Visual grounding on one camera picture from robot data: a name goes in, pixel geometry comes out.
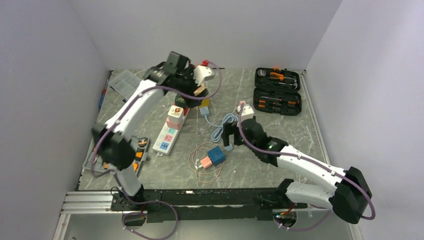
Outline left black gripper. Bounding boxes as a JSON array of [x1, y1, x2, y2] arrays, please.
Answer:
[[175, 66, 209, 109]]

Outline light blue cable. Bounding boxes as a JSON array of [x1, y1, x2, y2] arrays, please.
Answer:
[[203, 112, 240, 153]]

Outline blue cube adapter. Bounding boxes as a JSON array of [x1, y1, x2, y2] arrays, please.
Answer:
[[207, 146, 226, 166]]

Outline black tool case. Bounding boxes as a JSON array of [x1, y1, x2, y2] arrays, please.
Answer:
[[253, 67, 302, 116]]

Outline small pink charger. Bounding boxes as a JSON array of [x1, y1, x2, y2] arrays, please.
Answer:
[[199, 156, 214, 169]]

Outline clear plastic screw box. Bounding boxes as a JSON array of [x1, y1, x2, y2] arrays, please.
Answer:
[[108, 69, 146, 102]]

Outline white power strip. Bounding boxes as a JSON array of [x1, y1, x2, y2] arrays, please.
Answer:
[[152, 112, 187, 156]]

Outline grey tool case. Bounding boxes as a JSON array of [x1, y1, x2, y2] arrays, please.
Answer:
[[82, 135, 150, 176]]

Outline peach cube adapter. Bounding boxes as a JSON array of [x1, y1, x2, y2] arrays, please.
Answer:
[[193, 84, 209, 98]]

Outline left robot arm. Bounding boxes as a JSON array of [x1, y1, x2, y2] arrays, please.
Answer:
[[92, 51, 214, 210]]

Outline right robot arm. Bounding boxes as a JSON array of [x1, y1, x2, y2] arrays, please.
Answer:
[[222, 117, 376, 224]]

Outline dark green cube adapter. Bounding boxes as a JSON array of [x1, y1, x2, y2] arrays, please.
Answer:
[[174, 94, 188, 109]]

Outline red cube adapter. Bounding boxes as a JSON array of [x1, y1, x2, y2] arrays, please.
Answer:
[[183, 107, 191, 117]]

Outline yellow cube adapter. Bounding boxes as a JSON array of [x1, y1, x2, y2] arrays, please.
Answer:
[[198, 98, 211, 108]]

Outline white cube adapter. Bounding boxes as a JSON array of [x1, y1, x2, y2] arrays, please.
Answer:
[[167, 105, 184, 124]]

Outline pink cube adapter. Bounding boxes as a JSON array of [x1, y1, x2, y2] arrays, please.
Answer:
[[166, 117, 184, 131]]

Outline round tape measure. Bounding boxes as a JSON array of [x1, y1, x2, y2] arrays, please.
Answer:
[[256, 69, 267, 78]]

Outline orange pliers in black case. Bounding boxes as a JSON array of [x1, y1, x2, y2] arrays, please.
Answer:
[[269, 72, 297, 83]]

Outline blue pen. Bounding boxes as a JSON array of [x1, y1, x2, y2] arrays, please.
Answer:
[[98, 79, 109, 111]]

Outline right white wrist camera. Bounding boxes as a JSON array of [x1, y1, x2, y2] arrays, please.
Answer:
[[236, 104, 255, 122]]

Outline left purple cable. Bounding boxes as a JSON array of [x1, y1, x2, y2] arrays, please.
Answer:
[[90, 60, 223, 240]]

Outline thin pink charging cable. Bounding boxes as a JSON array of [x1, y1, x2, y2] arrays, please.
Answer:
[[187, 142, 223, 184]]

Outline black base frame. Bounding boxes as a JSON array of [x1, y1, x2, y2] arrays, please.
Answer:
[[110, 187, 307, 223]]

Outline aluminium rail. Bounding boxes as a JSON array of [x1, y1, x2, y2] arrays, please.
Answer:
[[60, 190, 319, 216]]

